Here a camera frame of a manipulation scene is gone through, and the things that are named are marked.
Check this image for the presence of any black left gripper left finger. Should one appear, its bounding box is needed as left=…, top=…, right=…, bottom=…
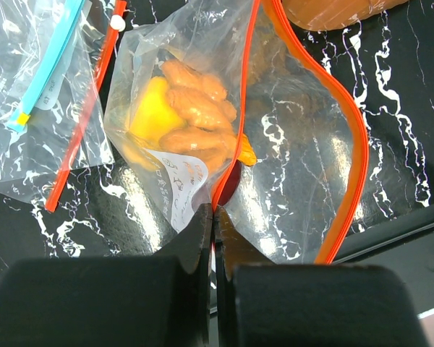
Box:
left=0, top=204, right=213, bottom=346

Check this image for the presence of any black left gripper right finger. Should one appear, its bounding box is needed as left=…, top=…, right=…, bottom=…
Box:
left=216, top=208, right=428, bottom=346

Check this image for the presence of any dark red apple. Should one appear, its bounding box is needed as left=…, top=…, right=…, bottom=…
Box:
left=218, top=160, right=242, bottom=206

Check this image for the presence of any orange ginger piece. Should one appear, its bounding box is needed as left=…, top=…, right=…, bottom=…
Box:
left=159, top=59, right=237, bottom=174

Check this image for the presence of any yellow bell pepper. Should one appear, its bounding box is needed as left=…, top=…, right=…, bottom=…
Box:
left=129, top=77, right=186, bottom=145

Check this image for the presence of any orange zipper clear bag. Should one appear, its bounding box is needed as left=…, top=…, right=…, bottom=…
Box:
left=104, top=1, right=369, bottom=264

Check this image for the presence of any blue zipper clear bag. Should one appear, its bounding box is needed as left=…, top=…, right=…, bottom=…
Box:
left=0, top=0, right=91, bottom=181

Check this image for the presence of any orange plastic basket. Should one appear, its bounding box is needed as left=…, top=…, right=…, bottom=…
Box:
left=281, top=0, right=407, bottom=31

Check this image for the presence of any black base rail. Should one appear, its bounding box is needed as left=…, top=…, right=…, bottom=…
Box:
left=333, top=205, right=434, bottom=318

